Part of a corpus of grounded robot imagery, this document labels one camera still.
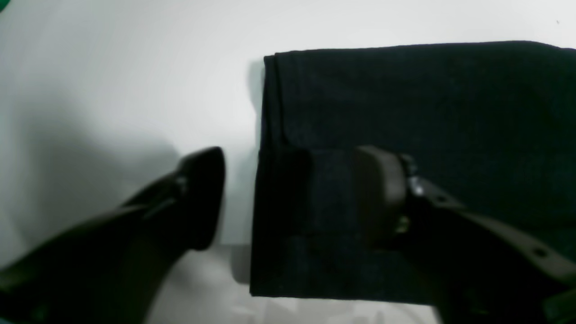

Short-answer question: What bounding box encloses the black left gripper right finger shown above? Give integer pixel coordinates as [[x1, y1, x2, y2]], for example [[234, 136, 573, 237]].
[[353, 145, 576, 324]]

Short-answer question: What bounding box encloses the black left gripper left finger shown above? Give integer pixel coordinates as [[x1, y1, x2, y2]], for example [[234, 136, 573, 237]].
[[1, 146, 225, 324]]

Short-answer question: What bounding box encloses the black T-shirt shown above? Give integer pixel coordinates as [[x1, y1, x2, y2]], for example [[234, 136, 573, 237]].
[[249, 41, 576, 304]]

